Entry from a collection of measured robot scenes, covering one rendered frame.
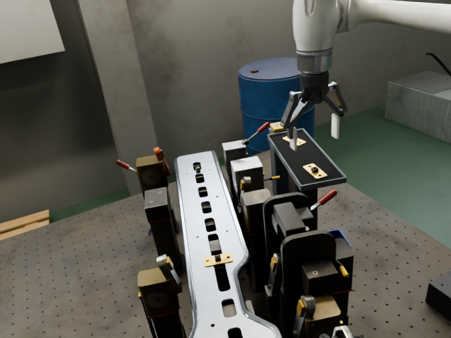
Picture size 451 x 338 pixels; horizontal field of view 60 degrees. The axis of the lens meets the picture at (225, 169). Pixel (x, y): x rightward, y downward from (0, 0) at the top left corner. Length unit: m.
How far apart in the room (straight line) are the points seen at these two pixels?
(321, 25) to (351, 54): 3.36
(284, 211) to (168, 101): 2.54
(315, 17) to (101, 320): 1.18
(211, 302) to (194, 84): 2.63
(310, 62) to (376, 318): 0.84
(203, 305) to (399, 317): 0.67
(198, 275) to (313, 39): 0.68
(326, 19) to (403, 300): 0.94
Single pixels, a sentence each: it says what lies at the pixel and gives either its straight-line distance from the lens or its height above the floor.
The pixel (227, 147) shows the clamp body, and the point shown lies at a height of 1.06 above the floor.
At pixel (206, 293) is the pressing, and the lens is 1.07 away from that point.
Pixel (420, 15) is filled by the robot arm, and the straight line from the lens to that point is 1.07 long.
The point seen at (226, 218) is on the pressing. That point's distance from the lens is 1.30.
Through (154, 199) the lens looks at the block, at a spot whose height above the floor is 1.03.
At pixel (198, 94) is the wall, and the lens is 3.51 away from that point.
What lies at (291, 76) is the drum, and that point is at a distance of 2.94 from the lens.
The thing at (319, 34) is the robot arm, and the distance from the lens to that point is 1.01.
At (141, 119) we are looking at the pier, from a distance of 3.12.
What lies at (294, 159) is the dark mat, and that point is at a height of 1.16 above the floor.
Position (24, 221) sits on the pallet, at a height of 0.10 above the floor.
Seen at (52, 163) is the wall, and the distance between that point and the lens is 3.42.
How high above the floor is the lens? 1.78
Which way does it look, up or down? 30 degrees down
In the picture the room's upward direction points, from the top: 7 degrees counter-clockwise
